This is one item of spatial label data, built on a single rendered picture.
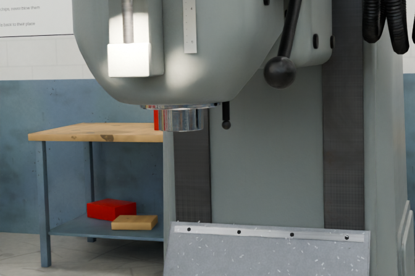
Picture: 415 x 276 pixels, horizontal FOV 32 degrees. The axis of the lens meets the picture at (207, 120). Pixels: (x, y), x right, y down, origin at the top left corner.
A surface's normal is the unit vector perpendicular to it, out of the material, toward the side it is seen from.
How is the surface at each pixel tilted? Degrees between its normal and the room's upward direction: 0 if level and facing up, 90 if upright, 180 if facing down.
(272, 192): 90
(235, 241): 63
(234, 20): 90
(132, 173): 90
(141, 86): 111
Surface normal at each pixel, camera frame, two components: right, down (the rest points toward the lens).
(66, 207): -0.31, 0.09
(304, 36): 0.45, 0.07
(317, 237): -0.29, -0.37
